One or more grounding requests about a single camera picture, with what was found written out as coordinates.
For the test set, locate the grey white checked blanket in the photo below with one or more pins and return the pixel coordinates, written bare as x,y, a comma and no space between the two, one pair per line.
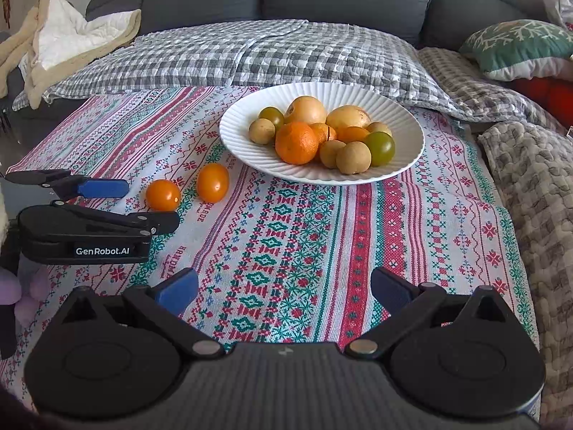
224,58

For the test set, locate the red cushion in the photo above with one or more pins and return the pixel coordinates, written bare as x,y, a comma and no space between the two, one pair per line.
546,96

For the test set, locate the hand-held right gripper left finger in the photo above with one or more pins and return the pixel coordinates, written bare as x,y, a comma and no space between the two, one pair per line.
179,287

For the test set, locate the fine-check grey blanket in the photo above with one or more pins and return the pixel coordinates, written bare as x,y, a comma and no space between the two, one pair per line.
479,94

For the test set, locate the small mandarin orange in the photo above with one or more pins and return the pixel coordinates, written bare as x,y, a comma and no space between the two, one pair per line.
325,132

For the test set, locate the large mandarin orange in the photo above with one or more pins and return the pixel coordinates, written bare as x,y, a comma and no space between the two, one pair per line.
296,142

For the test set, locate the tan longan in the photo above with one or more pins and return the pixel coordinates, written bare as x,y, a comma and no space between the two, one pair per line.
379,127
353,157
262,131
332,153

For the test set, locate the white ribbed plate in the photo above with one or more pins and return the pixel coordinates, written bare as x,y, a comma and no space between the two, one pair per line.
250,156

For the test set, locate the grey quilted blanket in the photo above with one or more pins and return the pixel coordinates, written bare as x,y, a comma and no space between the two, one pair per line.
537,215

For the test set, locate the black side table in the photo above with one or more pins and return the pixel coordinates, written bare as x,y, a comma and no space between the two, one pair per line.
6,121

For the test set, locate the red green patterned tablecloth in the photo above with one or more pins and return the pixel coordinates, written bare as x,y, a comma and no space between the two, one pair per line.
291,242

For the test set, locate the floral cloth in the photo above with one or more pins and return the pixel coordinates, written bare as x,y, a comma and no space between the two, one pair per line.
557,6

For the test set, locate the teal snowflake pillow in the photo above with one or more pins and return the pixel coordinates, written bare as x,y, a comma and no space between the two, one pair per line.
515,47

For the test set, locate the purple soft object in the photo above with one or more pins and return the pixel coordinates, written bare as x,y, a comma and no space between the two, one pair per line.
27,295

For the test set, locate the green tomato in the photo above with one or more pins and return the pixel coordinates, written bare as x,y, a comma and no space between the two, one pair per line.
273,116
380,148

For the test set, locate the red hanging ornament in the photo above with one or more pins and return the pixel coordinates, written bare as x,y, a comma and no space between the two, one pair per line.
6,0

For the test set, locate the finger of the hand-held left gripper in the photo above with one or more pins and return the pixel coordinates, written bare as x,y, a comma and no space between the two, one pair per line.
156,223
103,188

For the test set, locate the beige white blanket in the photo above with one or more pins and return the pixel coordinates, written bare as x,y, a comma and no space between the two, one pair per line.
62,40

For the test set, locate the large yellow passion fruit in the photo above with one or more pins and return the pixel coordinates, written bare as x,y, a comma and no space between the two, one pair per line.
306,109
348,116

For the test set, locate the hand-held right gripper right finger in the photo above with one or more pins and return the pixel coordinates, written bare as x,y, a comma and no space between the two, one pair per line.
388,287

